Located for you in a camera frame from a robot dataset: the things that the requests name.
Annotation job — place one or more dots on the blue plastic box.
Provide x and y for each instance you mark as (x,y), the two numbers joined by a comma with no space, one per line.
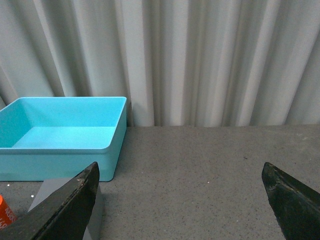
(57,137)

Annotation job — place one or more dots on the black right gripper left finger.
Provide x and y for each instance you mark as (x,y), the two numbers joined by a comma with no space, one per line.
(63,215)

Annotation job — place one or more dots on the gray pleated curtain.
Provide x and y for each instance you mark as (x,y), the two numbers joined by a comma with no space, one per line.
(204,63)

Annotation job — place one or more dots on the gray block with round hole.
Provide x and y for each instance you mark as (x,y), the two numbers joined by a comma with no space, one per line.
(93,229)

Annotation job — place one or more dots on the orange cylinder part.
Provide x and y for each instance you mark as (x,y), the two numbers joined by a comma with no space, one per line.
(7,217)

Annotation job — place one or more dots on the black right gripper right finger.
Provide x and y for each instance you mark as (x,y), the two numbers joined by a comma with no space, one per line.
(295,205)

